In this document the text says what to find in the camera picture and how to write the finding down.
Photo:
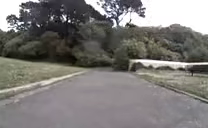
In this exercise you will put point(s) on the wood of trees and bushes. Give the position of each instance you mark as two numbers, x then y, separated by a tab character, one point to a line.
85	36

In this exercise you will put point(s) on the grey asphalt road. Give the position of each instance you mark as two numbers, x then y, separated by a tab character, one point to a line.
102	100

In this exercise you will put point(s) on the pale concrete kerb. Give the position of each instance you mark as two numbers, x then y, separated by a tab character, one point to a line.
32	85

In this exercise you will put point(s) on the grass verge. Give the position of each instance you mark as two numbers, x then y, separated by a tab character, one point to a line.
188	81

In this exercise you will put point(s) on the grass slope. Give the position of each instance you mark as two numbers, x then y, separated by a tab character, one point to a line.
15	71

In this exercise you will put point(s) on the dark bench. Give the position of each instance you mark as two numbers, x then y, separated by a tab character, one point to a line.
202	69

